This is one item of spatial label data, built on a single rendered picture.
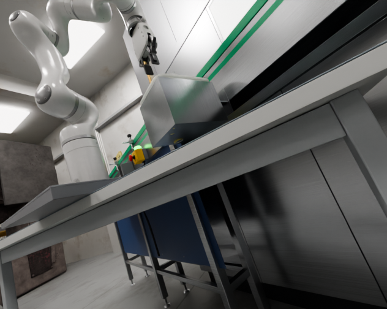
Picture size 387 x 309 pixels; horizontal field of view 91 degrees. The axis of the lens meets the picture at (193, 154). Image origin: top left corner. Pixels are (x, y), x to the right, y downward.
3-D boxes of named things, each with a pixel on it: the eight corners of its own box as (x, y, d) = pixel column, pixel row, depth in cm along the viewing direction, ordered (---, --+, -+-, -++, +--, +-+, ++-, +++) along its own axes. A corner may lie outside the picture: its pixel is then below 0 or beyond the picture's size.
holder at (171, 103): (238, 119, 68) (222, 83, 71) (175, 124, 52) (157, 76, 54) (210, 139, 81) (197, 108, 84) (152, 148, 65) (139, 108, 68)
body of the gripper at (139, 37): (152, 21, 71) (161, 45, 69) (142, 42, 79) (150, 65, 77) (133, 15, 67) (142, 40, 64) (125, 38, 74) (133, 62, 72)
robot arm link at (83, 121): (53, 149, 67) (38, 94, 72) (92, 156, 84) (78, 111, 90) (81, 134, 65) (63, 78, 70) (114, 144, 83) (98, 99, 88)
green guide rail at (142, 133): (175, 103, 86) (169, 89, 87) (173, 103, 85) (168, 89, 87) (106, 188, 220) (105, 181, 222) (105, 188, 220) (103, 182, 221)
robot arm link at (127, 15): (139, 8, 68) (151, 28, 76) (130, -19, 70) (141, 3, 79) (120, 20, 69) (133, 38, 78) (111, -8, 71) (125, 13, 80)
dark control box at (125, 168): (135, 172, 131) (132, 161, 132) (123, 175, 126) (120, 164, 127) (132, 176, 137) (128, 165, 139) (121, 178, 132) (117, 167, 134)
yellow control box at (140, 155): (149, 159, 110) (146, 148, 111) (137, 161, 105) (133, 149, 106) (145, 163, 115) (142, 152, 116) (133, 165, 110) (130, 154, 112)
